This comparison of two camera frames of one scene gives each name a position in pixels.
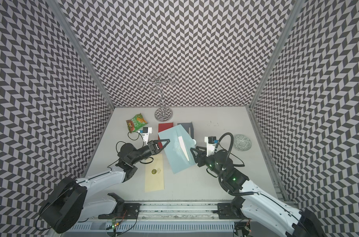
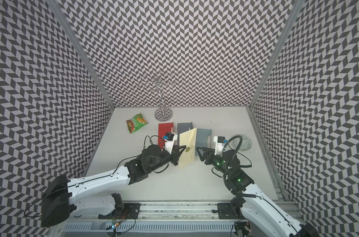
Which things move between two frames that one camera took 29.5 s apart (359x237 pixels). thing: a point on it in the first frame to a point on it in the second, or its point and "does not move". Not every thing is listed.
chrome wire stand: (157, 79) does not move
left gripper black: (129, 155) to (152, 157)
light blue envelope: (178, 149) to (203, 139)
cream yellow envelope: (154, 177) to (188, 139)
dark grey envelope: (189, 127) does not move
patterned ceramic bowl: (242, 142) does not move
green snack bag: (137, 122) does not move
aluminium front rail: (172, 211) does not move
